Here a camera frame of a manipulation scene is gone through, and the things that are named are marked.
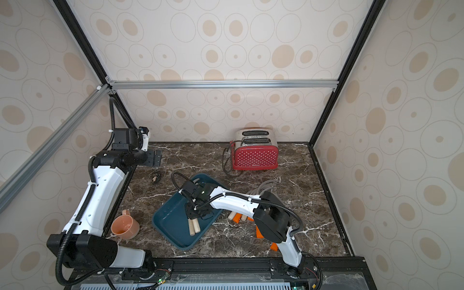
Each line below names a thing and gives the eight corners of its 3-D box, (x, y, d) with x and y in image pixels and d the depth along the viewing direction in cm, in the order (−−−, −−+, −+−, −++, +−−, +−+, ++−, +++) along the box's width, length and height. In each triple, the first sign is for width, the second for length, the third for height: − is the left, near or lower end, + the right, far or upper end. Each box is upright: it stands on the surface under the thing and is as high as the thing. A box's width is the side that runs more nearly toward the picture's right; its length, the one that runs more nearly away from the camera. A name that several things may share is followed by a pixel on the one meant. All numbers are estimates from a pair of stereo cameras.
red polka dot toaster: (231, 171, 108) (231, 150, 94) (232, 150, 119) (231, 128, 105) (273, 171, 108) (280, 150, 94) (270, 150, 119) (275, 128, 105)
